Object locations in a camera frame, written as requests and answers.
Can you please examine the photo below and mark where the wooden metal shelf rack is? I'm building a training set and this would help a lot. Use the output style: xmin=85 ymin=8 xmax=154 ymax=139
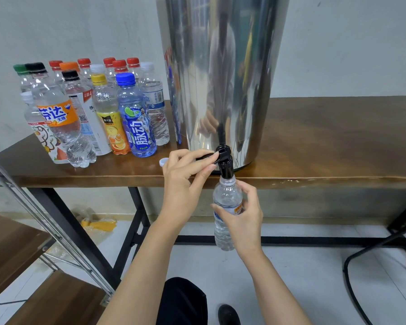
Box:
xmin=0 ymin=149 xmax=116 ymax=325

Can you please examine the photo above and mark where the white cap blue label bottle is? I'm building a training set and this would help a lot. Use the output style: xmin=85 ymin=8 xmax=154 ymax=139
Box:
xmin=140 ymin=61 xmax=171 ymax=146

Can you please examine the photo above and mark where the black metal table frame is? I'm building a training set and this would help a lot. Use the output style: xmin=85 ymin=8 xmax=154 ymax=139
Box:
xmin=27 ymin=186 xmax=406 ymax=292

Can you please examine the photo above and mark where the person's right forearm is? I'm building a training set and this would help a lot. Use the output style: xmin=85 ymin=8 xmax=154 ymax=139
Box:
xmin=238 ymin=252 xmax=312 ymax=325

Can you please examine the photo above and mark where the person's right hand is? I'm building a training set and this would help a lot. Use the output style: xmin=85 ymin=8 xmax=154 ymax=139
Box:
xmin=212 ymin=179 xmax=263 ymax=260

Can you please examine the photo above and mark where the orange label black cap bottle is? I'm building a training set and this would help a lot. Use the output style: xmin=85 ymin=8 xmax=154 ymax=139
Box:
xmin=25 ymin=62 xmax=97 ymax=169

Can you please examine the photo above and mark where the slim blue label plastic bottle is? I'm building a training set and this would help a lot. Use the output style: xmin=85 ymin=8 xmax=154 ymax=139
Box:
xmin=212 ymin=176 xmax=245 ymax=252

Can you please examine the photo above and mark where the yellow label plastic bottle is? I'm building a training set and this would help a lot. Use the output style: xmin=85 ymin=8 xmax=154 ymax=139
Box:
xmin=91 ymin=74 xmax=131 ymax=156

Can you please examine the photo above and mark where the blue cap plastic bottle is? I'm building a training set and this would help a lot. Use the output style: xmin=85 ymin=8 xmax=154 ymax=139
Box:
xmin=115 ymin=72 xmax=158 ymax=158

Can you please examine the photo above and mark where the stainless steel water dispenser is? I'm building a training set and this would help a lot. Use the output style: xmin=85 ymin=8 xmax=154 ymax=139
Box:
xmin=156 ymin=0 xmax=291 ymax=172

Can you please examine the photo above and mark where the yellow debris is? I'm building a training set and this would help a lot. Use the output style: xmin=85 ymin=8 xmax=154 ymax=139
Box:
xmin=78 ymin=218 xmax=117 ymax=233

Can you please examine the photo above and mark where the wooden stool with black frame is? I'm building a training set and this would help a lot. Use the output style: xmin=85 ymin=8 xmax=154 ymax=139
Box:
xmin=341 ymin=196 xmax=406 ymax=325

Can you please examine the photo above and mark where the person's left hand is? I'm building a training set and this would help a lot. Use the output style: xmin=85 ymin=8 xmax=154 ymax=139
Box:
xmin=157 ymin=149 xmax=221 ymax=229

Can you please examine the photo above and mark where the white patterned label plastic bottle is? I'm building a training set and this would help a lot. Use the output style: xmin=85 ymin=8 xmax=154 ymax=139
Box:
xmin=21 ymin=91 xmax=69 ymax=164

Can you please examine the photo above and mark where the person's black shoe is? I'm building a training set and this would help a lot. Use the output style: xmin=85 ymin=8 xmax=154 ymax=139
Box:
xmin=218 ymin=304 xmax=241 ymax=325

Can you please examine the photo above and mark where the person's black trouser leg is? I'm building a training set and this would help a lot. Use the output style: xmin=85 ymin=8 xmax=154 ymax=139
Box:
xmin=156 ymin=277 xmax=208 ymax=325

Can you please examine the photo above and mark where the person's left forearm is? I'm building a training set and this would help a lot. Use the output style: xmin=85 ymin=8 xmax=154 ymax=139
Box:
xmin=96 ymin=218 xmax=185 ymax=325

